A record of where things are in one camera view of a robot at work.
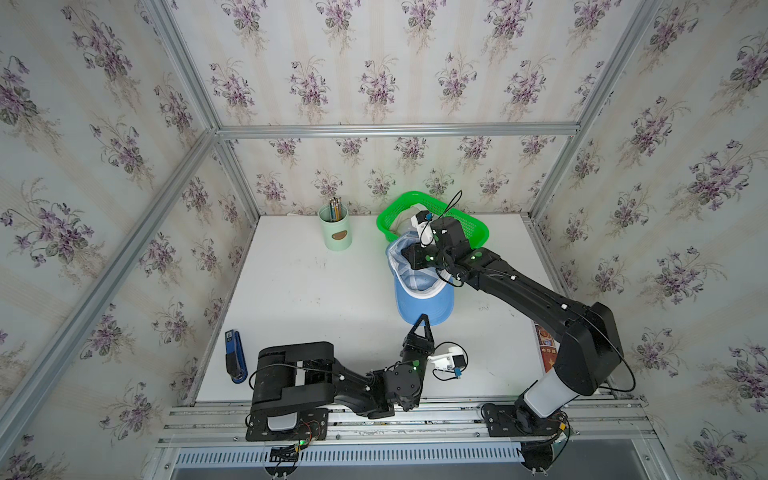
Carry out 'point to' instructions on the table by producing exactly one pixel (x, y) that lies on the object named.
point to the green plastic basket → (476, 234)
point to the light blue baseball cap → (419, 291)
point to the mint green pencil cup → (337, 235)
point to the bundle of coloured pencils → (336, 211)
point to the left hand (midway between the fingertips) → (422, 316)
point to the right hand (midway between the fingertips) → (406, 251)
